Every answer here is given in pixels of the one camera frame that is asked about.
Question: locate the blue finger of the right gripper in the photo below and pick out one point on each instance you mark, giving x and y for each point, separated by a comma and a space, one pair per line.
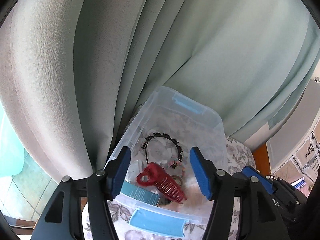
250, 172

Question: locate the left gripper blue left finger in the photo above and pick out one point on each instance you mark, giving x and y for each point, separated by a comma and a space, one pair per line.
104, 186

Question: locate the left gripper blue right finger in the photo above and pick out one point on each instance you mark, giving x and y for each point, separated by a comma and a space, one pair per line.
217, 186

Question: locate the red hair claw clip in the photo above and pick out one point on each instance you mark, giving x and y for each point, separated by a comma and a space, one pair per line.
155, 175

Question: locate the teal white carton box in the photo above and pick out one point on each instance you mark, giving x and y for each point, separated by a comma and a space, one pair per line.
140, 194

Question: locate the black studded headband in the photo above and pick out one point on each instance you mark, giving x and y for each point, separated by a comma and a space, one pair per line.
163, 149

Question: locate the orange wooden cabinet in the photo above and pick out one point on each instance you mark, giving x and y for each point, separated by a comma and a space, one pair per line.
262, 161

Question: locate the floral table cloth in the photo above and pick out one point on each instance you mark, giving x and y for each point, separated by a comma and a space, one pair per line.
238, 156

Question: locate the clear plastic storage bin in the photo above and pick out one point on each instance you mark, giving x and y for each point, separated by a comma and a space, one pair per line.
164, 131

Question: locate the green curtain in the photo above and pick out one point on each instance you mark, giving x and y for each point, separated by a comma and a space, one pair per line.
74, 71

